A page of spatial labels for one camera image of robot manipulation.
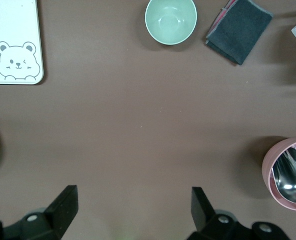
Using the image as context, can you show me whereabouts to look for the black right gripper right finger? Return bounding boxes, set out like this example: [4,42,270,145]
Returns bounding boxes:
[191,186,216,232]

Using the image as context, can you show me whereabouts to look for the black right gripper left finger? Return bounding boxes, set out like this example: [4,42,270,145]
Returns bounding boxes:
[44,184,78,237]

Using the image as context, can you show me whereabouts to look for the pink bowl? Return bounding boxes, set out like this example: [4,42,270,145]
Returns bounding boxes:
[261,136,296,212]

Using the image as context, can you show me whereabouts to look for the metal scoop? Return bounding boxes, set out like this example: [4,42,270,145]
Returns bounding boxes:
[272,147,296,211]

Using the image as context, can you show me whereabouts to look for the dark grey folded cloth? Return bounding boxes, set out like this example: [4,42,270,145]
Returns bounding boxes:
[204,0,274,66]

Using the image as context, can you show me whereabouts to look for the cream tray with bear print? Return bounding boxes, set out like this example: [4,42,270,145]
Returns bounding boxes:
[0,0,45,86]

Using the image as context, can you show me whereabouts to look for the pale green bowl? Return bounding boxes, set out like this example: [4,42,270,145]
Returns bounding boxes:
[144,0,198,47]

